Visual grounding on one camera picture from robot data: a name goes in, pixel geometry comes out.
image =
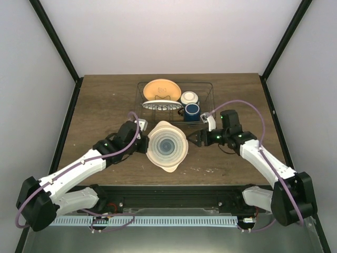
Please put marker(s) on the light blue slotted cable duct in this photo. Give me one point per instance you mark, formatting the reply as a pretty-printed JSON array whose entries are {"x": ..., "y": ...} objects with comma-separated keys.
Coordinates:
[{"x": 148, "y": 221}]

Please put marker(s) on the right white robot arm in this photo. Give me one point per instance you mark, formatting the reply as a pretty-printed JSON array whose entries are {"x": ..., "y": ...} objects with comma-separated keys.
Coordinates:
[{"x": 292, "y": 197}]

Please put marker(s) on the black frame post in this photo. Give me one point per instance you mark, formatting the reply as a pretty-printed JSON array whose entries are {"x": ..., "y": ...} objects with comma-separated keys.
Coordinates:
[
  {"x": 290, "y": 30},
  {"x": 49, "y": 28}
]

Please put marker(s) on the left black frame post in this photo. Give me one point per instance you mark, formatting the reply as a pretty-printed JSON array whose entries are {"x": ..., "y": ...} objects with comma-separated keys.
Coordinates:
[{"x": 49, "y": 28}]

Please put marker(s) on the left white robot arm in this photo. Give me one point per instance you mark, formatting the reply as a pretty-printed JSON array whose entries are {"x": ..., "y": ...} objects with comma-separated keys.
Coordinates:
[{"x": 41, "y": 201}]

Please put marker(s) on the clear plastic lidded bowl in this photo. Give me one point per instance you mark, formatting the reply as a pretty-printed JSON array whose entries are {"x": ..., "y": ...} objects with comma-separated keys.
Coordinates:
[{"x": 167, "y": 147}]

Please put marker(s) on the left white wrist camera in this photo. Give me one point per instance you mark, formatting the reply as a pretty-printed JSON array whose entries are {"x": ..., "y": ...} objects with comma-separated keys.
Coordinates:
[{"x": 142, "y": 124}]

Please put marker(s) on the cream and teal bowl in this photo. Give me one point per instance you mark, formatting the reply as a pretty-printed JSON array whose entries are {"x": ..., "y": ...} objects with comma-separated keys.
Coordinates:
[{"x": 189, "y": 97}]

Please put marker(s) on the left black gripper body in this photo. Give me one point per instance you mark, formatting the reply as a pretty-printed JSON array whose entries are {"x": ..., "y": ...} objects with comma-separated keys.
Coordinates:
[{"x": 143, "y": 148}]

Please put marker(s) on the black wire dish rack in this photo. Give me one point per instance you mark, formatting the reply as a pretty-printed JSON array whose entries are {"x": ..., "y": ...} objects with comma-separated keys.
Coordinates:
[{"x": 204, "y": 90}]

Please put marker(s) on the white blue striped plate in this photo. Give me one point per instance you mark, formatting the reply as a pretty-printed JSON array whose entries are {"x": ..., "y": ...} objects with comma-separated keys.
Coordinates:
[{"x": 162, "y": 105}]

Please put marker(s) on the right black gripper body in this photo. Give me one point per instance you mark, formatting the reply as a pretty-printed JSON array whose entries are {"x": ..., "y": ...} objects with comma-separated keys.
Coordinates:
[{"x": 208, "y": 141}]

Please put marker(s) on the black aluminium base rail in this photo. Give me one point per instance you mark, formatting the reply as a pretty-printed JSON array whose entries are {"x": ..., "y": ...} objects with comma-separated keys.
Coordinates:
[{"x": 224, "y": 198}]

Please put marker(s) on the right black frame post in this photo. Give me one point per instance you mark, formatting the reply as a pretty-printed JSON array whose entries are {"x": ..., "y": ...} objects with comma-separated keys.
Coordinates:
[{"x": 290, "y": 30}]

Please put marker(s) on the orange plastic plate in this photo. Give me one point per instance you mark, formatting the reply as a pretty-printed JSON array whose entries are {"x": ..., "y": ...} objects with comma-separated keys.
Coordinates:
[{"x": 162, "y": 89}]

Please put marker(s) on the dark blue mug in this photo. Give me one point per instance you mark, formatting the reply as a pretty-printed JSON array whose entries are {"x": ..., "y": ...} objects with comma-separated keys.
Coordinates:
[{"x": 190, "y": 113}]

